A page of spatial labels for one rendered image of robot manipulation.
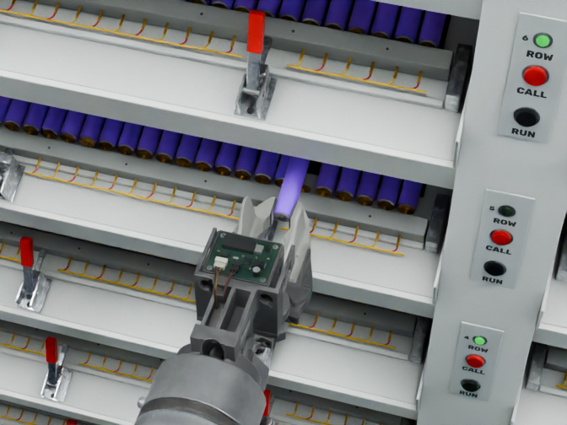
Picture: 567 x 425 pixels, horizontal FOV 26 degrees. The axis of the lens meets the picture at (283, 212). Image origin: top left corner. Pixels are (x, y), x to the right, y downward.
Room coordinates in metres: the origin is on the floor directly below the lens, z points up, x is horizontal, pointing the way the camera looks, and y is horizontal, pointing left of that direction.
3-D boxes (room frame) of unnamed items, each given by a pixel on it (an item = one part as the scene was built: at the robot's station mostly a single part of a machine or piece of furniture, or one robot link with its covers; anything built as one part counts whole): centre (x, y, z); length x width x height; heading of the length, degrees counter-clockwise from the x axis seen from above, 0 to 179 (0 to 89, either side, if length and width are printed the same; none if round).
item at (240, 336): (0.59, 0.04, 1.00); 0.12 x 0.08 x 0.09; 164
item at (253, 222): (0.70, 0.03, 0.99); 0.09 x 0.03 x 0.06; 168
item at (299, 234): (0.69, -0.01, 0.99); 0.09 x 0.03 x 0.06; 160
